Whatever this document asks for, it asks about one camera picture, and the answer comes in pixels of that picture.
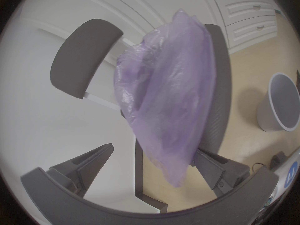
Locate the white trash bin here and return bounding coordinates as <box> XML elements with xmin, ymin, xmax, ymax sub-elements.
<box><xmin>256</xmin><ymin>72</ymin><xmax>300</xmax><ymax>132</ymax></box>

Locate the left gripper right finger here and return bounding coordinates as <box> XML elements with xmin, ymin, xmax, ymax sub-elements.
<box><xmin>190</xmin><ymin>149</ymin><xmax>250</xmax><ymax>198</ymax></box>

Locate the purple plastic bag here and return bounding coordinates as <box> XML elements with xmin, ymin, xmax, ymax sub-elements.
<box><xmin>114</xmin><ymin>8</ymin><xmax>215</xmax><ymax>188</ymax></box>

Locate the black cable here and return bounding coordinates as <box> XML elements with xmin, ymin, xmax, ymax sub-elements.
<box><xmin>252</xmin><ymin>162</ymin><xmax>266</xmax><ymax>173</ymax></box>

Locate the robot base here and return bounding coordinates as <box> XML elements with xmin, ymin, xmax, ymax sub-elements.
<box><xmin>257</xmin><ymin>147</ymin><xmax>300</xmax><ymax>225</ymax></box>

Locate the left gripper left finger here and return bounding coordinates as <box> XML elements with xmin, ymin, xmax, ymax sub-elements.
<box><xmin>47</xmin><ymin>143</ymin><xmax>114</xmax><ymax>199</ymax></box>

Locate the white chair dark grey seat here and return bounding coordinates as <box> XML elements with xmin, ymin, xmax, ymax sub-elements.
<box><xmin>50</xmin><ymin>18</ymin><xmax>232</xmax><ymax>155</ymax></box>

